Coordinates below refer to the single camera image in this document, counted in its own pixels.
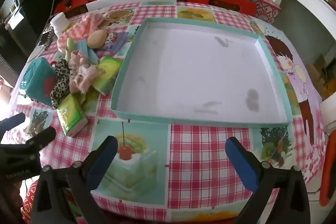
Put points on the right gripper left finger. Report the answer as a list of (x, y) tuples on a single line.
[(85, 177)]

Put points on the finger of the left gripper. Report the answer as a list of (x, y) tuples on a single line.
[(10, 123), (39, 138)]

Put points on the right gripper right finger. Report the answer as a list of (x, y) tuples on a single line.
[(258, 177)]

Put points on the green tissue pack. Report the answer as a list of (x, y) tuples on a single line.
[(71, 116), (108, 69)]

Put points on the leopard print scrunchie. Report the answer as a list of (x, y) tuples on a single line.
[(62, 86)]

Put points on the pink floral scrunchie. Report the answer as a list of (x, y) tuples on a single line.
[(82, 73)]

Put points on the pink white fluffy towel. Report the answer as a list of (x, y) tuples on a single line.
[(88, 24)]

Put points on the beige makeup sponge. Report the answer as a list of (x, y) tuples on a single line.
[(97, 39)]

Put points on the purple snack packet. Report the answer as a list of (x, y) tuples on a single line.
[(114, 42)]

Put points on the light green cloth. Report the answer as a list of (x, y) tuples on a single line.
[(69, 48)]

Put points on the blue face mask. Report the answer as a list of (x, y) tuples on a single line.
[(83, 47)]

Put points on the teal plastic toy case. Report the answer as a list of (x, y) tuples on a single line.
[(38, 81)]

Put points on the smartphone on stand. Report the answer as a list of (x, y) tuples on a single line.
[(46, 36)]

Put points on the white pill bottle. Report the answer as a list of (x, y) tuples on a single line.
[(59, 23)]

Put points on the black monitor cabinet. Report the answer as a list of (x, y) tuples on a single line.
[(24, 26)]

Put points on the teal shallow box tray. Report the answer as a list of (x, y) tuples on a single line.
[(182, 71)]

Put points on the red patterned box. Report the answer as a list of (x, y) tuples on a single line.
[(267, 10)]

